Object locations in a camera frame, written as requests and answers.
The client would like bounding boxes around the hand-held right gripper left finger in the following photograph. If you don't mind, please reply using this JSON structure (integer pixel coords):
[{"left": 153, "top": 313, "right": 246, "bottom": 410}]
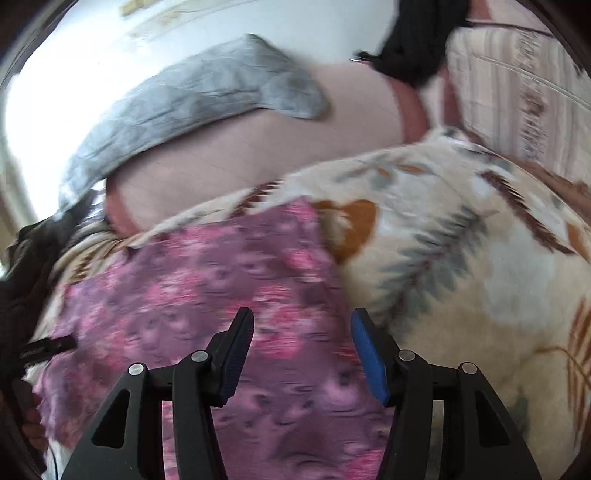
[{"left": 60, "top": 307, "right": 256, "bottom": 480}]

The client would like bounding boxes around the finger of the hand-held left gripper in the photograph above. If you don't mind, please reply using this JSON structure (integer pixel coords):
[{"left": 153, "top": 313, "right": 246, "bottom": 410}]
[{"left": 21, "top": 336, "right": 78, "bottom": 363}]

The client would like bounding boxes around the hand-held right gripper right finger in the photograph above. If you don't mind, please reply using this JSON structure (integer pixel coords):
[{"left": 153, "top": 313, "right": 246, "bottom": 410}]
[{"left": 350, "top": 308, "right": 542, "bottom": 480}]

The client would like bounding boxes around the black cloth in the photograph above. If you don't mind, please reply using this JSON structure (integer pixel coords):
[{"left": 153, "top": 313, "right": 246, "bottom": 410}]
[{"left": 351, "top": 0, "right": 476, "bottom": 88}]

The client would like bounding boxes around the cream leaf-print blanket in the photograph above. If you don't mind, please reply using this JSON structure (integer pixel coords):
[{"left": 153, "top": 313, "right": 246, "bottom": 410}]
[{"left": 28, "top": 127, "right": 591, "bottom": 480}]

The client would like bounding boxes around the striped floral pillow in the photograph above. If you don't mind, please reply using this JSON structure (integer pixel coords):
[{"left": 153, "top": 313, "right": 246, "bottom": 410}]
[{"left": 445, "top": 18, "right": 591, "bottom": 185}]

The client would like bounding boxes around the purple floral shirt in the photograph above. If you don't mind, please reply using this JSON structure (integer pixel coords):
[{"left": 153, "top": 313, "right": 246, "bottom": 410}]
[{"left": 32, "top": 196, "right": 398, "bottom": 480}]

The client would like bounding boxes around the person's left hand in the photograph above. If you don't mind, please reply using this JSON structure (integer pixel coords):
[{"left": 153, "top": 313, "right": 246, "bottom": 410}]
[{"left": 21, "top": 401, "right": 49, "bottom": 455}]

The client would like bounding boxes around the pink padded headboard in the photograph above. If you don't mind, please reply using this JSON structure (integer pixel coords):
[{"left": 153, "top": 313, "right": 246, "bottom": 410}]
[{"left": 105, "top": 60, "right": 462, "bottom": 236}]

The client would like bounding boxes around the grey quilted cloth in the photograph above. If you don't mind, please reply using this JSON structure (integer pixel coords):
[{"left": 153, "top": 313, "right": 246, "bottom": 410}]
[{"left": 58, "top": 33, "right": 331, "bottom": 215}]

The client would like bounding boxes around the dark grey clothing pile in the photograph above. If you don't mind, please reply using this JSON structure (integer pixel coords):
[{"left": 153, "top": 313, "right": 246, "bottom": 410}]
[{"left": 7, "top": 196, "right": 105, "bottom": 296}]

